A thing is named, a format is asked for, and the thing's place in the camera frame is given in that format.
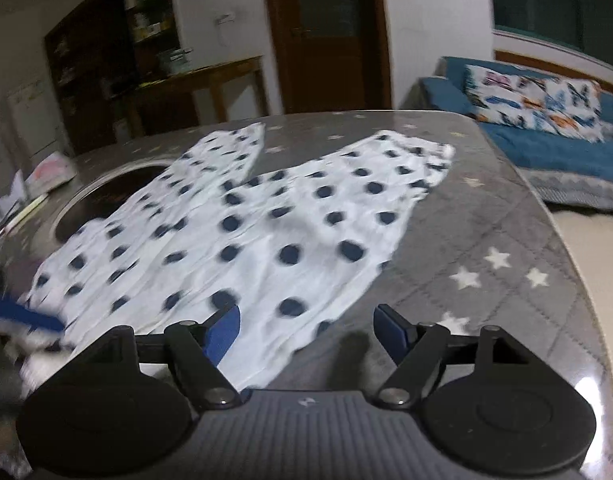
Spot window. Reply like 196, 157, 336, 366
488, 0, 613, 71

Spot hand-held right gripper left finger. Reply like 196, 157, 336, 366
89, 304, 242, 409

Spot papers and booklets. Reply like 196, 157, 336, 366
0, 152, 78, 241

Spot blue sofa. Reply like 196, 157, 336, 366
417, 56, 613, 211

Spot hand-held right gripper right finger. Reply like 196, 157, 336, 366
373, 304, 532, 408

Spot butterfly print pillow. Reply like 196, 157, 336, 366
463, 64, 607, 143

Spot white polka dot pants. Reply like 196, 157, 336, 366
16, 122, 456, 391

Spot wooden side table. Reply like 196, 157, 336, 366
121, 55, 270, 136

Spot dark wooden bookshelf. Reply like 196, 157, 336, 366
43, 0, 182, 156

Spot white refrigerator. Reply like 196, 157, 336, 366
5, 77, 67, 163

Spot brown wooden door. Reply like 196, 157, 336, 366
260, 0, 393, 116

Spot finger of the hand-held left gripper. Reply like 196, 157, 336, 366
0, 296, 66, 336

